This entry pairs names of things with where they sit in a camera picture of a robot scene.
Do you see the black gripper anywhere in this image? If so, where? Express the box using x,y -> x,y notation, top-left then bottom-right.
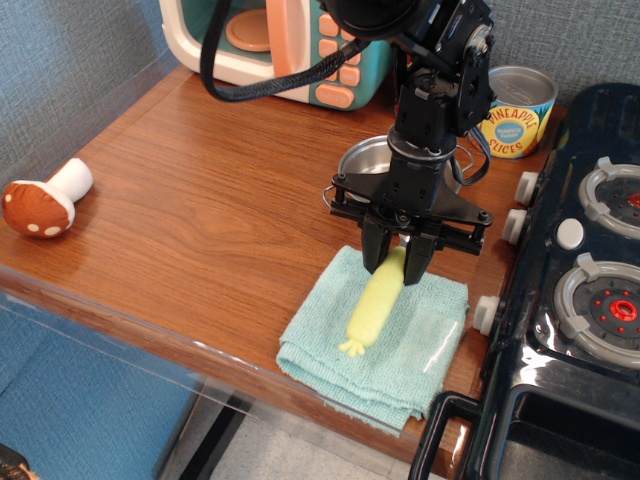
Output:
329,132 -> 493,286

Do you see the spoon with yellow-green handle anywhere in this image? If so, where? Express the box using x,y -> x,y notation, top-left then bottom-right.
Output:
339,235 -> 408,358

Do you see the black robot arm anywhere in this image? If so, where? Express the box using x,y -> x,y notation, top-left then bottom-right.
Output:
322,1 -> 495,285

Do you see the light blue folded cloth napkin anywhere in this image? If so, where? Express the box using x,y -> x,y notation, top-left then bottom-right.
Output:
276,246 -> 468,435

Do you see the small stainless steel pot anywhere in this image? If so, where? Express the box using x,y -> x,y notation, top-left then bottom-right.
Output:
323,135 -> 475,206

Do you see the pineapple slices can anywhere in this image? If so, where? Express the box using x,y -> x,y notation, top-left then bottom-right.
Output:
481,65 -> 558,159

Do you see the black toy stove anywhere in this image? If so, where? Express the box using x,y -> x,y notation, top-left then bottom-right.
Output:
410,83 -> 639,479

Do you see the toy microwave teal and cream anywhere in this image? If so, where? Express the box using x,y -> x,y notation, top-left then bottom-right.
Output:
159,0 -> 392,111

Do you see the plush brown mushroom toy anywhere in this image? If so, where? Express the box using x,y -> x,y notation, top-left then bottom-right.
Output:
1,158 -> 94,239

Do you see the black braided cable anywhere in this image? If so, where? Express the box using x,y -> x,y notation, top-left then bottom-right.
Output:
198,0 -> 374,104

